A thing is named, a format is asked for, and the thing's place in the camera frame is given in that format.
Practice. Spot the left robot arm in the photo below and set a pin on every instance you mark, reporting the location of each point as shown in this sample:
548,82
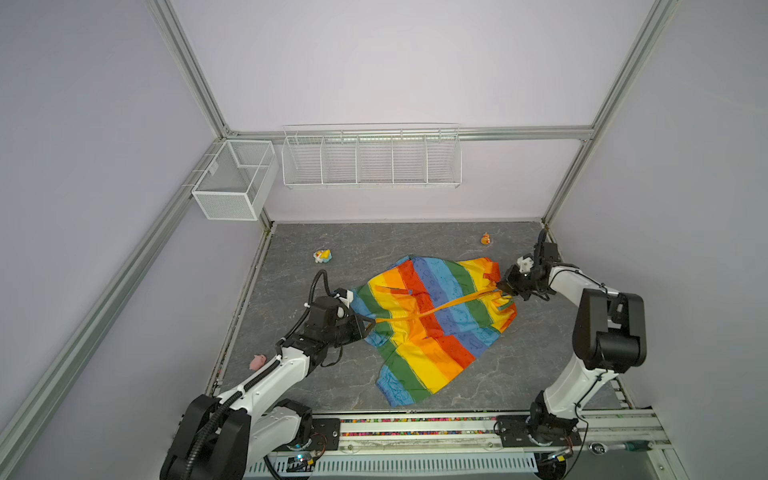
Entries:
219,436

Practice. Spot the yellow white small toy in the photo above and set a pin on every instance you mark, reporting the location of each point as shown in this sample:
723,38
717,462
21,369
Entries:
322,256

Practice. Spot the rainbow striped jacket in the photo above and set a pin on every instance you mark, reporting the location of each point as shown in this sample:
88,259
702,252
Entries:
433,319

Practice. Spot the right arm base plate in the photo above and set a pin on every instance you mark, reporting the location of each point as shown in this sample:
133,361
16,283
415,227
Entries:
518,430

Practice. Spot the white slotted cable duct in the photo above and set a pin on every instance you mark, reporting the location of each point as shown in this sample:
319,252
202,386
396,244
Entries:
408,465

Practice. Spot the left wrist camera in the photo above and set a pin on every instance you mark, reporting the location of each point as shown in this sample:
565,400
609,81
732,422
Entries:
345,296

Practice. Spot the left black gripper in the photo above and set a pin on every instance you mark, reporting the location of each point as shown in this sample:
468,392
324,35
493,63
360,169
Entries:
359,332

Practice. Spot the green handled ratchet tool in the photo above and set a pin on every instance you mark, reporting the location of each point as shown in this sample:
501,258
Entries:
600,448

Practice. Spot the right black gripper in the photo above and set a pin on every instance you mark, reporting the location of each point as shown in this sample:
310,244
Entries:
507,283

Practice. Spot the white wire shelf basket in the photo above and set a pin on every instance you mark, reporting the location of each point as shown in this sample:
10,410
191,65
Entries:
372,155

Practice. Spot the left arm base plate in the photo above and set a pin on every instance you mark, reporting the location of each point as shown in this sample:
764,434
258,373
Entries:
324,434

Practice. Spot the white mesh box basket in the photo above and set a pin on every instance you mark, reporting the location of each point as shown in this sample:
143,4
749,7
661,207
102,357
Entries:
236,182

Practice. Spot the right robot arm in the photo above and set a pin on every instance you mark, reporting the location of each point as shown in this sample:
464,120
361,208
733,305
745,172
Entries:
608,338

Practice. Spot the pink small toy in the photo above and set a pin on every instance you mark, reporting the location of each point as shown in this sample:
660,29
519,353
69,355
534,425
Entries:
257,362

